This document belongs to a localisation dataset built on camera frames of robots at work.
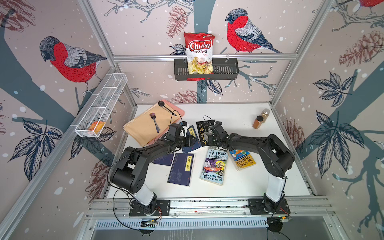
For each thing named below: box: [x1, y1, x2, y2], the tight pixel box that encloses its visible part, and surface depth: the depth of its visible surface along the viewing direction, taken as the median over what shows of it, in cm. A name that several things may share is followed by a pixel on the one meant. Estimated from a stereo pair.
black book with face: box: [196, 119, 215, 147], surface depth 106 cm
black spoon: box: [158, 100, 177, 117], surface depth 124 cm
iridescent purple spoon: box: [149, 112, 160, 133], surface depth 113 cm
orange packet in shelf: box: [88, 121, 106, 134], surface depth 68 cm
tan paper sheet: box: [123, 103, 180, 147], surface depth 109 cm
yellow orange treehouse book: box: [229, 149, 256, 171], surface depth 89 cm
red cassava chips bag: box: [184, 32, 215, 75], surface depth 85 cm
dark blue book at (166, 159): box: [152, 152, 174, 166], surface depth 91 cm
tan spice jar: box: [261, 108, 270, 121], surface depth 105 cm
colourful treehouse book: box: [199, 148, 228, 186], surface depth 87 cm
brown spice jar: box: [252, 115, 264, 130], surface depth 103 cm
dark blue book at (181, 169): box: [167, 153, 195, 187], surface depth 87 cm
